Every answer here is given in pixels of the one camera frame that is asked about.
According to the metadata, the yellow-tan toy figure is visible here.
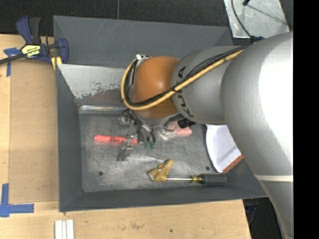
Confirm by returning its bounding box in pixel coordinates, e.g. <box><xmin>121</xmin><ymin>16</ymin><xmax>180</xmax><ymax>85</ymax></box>
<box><xmin>148</xmin><ymin>159</ymin><xmax>174</xmax><ymax>183</ymax></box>

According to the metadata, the grey metal bin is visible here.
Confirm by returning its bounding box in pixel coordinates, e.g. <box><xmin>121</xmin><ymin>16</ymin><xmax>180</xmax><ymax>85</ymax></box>
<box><xmin>52</xmin><ymin>15</ymin><xmax>269</xmax><ymax>213</ymax></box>

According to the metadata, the orange-red marker pen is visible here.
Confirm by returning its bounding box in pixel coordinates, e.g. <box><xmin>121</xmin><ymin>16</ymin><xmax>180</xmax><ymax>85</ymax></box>
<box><xmin>94</xmin><ymin>134</ymin><xmax>138</xmax><ymax>145</ymax></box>

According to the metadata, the pale wood flat board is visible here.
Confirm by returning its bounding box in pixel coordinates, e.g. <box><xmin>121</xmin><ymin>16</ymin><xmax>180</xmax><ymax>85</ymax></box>
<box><xmin>8</xmin><ymin>60</ymin><xmax>60</xmax><ymax>204</ymax></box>

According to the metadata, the white box with orange edge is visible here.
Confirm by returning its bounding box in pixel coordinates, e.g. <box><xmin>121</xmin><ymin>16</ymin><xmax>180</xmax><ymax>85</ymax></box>
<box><xmin>205</xmin><ymin>123</ymin><xmax>244</xmax><ymax>173</ymax></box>

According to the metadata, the black and yellow screwdriver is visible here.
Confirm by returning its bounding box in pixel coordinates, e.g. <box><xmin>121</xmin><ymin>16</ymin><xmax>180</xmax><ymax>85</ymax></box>
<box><xmin>165</xmin><ymin>173</ymin><xmax>229</xmax><ymax>185</ymax></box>

